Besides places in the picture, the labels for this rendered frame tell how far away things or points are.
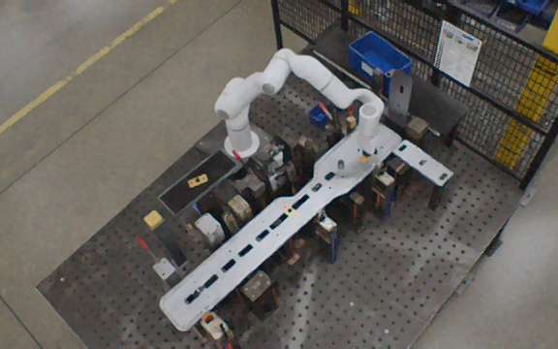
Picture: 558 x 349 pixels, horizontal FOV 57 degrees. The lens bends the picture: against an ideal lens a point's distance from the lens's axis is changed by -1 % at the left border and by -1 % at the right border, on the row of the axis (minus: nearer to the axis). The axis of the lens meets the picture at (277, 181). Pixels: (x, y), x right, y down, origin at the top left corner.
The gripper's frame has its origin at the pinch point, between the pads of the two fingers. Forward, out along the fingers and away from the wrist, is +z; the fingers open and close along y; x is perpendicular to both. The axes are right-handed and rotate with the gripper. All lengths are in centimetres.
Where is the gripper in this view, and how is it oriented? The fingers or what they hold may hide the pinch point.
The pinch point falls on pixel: (366, 152)
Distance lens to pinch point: 253.0
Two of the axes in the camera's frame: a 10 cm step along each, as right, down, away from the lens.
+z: 1.1, 5.2, 8.4
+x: 7.3, -6.2, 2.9
